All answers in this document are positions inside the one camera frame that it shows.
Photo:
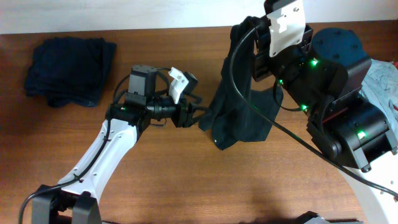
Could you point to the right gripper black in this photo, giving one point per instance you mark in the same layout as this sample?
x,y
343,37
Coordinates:
x,y
259,68

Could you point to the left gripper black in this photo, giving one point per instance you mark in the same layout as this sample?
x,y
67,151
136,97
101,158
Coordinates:
x,y
187,118

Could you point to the black Nike t-shirt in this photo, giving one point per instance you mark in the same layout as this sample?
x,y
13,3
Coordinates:
x,y
228,118

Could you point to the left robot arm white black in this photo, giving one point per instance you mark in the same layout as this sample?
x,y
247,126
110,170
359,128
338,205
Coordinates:
x,y
76,197

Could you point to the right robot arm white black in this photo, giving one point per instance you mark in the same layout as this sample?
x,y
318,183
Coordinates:
x,y
323,73

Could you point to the light grey-blue shirt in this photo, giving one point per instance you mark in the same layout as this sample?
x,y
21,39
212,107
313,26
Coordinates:
x,y
380,88

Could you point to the folded navy blue garment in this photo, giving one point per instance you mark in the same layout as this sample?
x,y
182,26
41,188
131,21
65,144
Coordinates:
x,y
70,70

